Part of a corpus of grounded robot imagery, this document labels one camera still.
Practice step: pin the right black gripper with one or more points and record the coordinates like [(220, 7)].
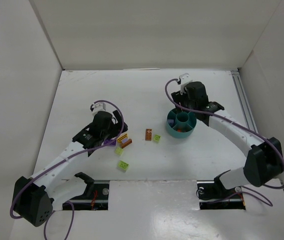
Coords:
[(179, 99)]

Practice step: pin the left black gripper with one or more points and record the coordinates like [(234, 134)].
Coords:
[(117, 123)]

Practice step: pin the yellow black striped lego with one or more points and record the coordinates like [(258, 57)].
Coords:
[(123, 136)]

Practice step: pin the brown lego brick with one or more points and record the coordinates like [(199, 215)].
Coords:
[(123, 145)]

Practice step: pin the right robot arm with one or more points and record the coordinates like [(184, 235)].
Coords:
[(264, 158)]

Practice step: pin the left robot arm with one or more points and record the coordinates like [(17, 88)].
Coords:
[(35, 198)]

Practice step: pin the dark purple lego brick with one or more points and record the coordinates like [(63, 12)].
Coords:
[(109, 142)]

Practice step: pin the green 2x2 lego brick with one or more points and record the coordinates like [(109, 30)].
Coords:
[(119, 151)]

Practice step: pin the teal divided round container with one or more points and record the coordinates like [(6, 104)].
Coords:
[(182, 119)]

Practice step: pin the green 2x4 lego brick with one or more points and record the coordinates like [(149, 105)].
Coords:
[(123, 166)]

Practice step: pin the brown 2x4 lego plate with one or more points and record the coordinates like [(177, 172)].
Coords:
[(148, 134)]

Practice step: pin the green 2x2 lego near finger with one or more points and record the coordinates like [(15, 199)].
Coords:
[(156, 138)]

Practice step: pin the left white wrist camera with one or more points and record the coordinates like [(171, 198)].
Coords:
[(97, 107)]

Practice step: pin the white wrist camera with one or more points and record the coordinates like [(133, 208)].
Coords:
[(183, 80), (97, 107)]

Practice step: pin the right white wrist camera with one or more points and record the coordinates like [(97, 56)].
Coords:
[(183, 80)]

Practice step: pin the aluminium rail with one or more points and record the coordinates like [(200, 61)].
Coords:
[(248, 116)]

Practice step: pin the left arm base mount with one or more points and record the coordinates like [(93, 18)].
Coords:
[(95, 195)]

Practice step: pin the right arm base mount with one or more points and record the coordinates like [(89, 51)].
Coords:
[(213, 195)]

